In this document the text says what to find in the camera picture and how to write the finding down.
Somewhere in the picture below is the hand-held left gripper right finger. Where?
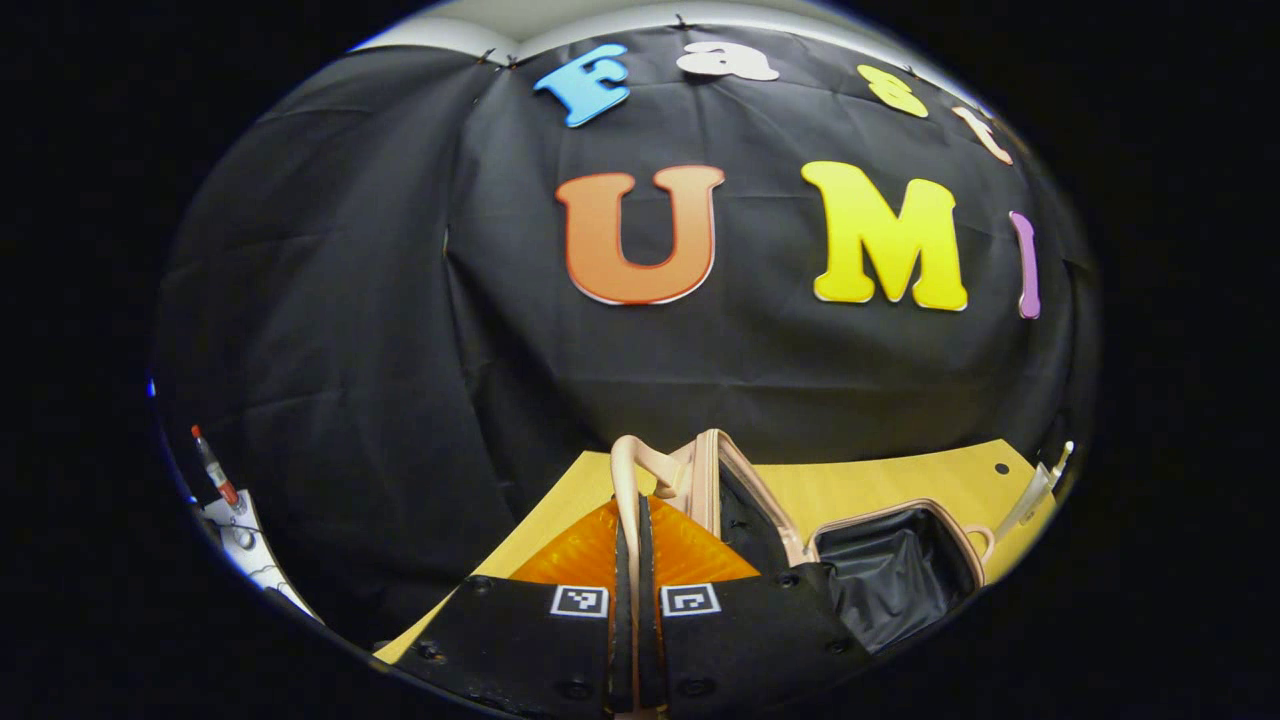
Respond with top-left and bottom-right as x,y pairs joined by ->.
640,497 -> 871,717

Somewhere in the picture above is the black backdrop cloth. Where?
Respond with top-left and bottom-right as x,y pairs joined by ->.
155,25 -> 1096,651

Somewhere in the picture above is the row of black backdrop clips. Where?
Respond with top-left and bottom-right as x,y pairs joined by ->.
475,14 -> 693,71

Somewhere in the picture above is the white squeeze tube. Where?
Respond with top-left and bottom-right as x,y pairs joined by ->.
995,463 -> 1053,547

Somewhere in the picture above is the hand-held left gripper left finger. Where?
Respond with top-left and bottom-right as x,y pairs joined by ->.
375,497 -> 641,719

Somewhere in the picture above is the red marker pen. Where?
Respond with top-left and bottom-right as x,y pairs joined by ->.
190,425 -> 247,513

